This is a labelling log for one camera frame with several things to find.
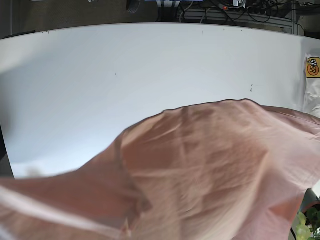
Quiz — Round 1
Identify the salmon pink T-shirt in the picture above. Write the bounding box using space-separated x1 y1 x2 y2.
0 99 320 240

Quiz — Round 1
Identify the cream graphic print T-shirt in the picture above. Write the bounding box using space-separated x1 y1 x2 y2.
303 52 320 118

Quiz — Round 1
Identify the grey plant pot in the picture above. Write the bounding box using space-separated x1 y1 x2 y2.
299 188 320 213

